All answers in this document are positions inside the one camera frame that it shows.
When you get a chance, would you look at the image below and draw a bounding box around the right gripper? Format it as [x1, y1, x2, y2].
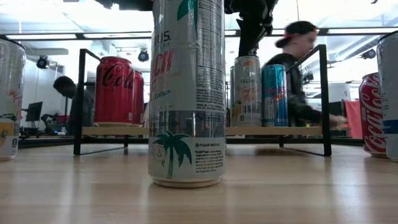
[224, 0, 279, 58]

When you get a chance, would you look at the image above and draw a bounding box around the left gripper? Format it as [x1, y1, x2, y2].
[93, 0, 154, 12]

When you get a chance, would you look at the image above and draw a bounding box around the blue silver Red Bull can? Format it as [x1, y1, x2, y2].
[261, 63, 289, 128]

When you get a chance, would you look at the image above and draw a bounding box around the red Coke can black script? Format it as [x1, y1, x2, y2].
[94, 56, 135, 128]

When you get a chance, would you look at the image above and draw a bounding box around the person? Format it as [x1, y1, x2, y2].
[264, 20, 349, 131]
[52, 75, 96, 136]

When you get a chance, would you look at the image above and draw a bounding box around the teal palm Celsius can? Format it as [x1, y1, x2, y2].
[147, 0, 228, 189]

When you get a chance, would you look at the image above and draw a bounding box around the black monitor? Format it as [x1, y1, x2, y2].
[329, 101, 345, 118]
[25, 101, 44, 123]

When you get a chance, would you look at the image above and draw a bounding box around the red cloth panel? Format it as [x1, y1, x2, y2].
[344, 99, 364, 139]

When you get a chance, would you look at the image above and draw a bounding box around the red Coke can white script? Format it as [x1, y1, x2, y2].
[358, 72, 387, 158]

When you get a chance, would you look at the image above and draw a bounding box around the black ceiling light rail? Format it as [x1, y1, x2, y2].
[0, 27, 398, 41]

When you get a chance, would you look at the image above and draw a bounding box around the black aluminium table frame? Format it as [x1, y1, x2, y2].
[18, 136, 364, 147]

